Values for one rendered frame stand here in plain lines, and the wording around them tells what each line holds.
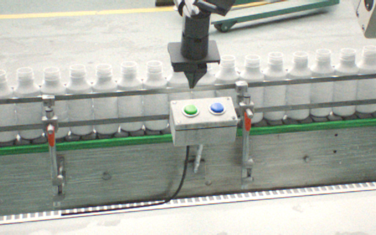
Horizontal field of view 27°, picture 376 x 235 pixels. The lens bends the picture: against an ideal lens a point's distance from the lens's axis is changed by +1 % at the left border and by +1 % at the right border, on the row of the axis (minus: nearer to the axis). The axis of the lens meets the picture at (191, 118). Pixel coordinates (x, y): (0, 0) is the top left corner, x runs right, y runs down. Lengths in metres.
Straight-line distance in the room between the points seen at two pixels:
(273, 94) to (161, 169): 0.33
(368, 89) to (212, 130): 0.46
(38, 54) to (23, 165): 3.59
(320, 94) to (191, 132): 0.39
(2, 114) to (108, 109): 0.24
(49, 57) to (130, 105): 3.53
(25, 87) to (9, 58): 3.56
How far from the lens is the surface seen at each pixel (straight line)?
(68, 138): 1.88
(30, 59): 5.37
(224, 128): 1.73
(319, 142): 1.98
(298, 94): 1.94
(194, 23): 1.55
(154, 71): 1.85
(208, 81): 1.87
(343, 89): 1.97
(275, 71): 1.91
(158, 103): 1.86
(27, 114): 1.87
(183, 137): 1.73
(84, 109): 1.86
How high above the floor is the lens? 1.81
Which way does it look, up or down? 25 degrees down
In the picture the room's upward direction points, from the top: straight up
